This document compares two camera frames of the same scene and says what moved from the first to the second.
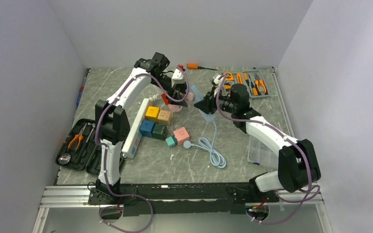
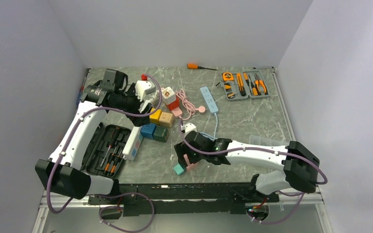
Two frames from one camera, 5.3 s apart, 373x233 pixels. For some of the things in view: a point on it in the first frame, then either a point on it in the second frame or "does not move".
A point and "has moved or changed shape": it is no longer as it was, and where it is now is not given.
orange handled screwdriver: [194, 66] does not move
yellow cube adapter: [152, 113] does not move
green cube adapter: [160, 131] does not move
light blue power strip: [210, 117] has moved or changed shape
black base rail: [140, 199] does not move
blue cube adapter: [147, 127] does not move
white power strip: [134, 136] does not move
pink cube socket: [181, 135] has moved or changed shape
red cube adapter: [166, 100] has moved or changed shape
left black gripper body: [167, 83] -> [129, 103]
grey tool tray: [254, 80] does not move
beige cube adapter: [164, 117] does not move
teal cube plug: [171, 141] -> [179, 169]
